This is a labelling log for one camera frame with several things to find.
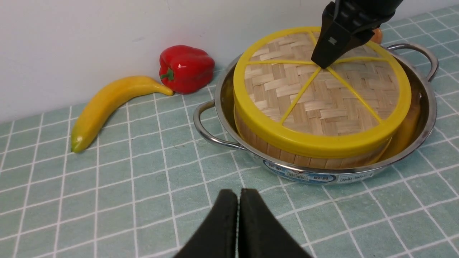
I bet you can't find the red plastic bell pepper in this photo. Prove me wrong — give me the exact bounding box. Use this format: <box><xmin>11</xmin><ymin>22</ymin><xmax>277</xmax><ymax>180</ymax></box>
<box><xmin>159</xmin><ymin>45</ymin><xmax>215</xmax><ymax>95</ymax></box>

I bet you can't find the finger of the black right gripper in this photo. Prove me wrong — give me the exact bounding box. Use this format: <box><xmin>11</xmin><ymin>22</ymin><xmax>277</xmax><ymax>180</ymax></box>
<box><xmin>311</xmin><ymin>13</ymin><xmax>375</xmax><ymax>69</ymax></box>

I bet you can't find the woven bamboo steamer lid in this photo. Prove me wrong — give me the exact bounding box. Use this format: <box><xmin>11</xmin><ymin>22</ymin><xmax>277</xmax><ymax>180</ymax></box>
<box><xmin>233</xmin><ymin>27</ymin><xmax>412</xmax><ymax>158</ymax></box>

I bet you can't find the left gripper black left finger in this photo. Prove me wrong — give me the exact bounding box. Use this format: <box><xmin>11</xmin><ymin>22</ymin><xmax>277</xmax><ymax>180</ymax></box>
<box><xmin>174</xmin><ymin>189</ymin><xmax>239</xmax><ymax>258</ymax></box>

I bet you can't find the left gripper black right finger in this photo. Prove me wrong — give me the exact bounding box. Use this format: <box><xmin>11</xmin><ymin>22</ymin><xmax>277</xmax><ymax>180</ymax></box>
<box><xmin>238</xmin><ymin>189</ymin><xmax>311</xmax><ymax>258</ymax></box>

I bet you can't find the teal checkered tablecloth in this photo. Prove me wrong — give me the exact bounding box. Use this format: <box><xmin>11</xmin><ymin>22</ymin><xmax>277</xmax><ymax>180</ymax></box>
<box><xmin>0</xmin><ymin>0</ymin><xmax>459</xmax><ymax>258</ymax></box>

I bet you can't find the bamboo steamer basket yellow rim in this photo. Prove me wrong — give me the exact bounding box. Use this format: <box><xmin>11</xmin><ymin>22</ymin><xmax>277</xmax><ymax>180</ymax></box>
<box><xmin>233</xmin><ymin>108</ymin><xmax>392</xmax><ymax>169</ymax></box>

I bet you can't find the yellow plastic banana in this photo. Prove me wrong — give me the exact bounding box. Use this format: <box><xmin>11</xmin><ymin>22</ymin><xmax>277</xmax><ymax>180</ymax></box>
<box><xmin>71</xmin><ymin>76</ymin><xmax>174</xmax><ymax>153</ymax></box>

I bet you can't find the stainless steel pot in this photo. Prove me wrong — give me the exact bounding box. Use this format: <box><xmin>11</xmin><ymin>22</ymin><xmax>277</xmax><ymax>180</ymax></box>
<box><xmin>193</xmin><ymin>43</ymin><xmax>439</xmax><ymax>186</ymax></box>

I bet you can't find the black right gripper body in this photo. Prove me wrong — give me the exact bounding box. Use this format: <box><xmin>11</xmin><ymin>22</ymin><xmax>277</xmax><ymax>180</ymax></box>
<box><xmin>322</xmin><ymin>0</ymin><xmax>402</xmax><ymax>35</ymax></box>

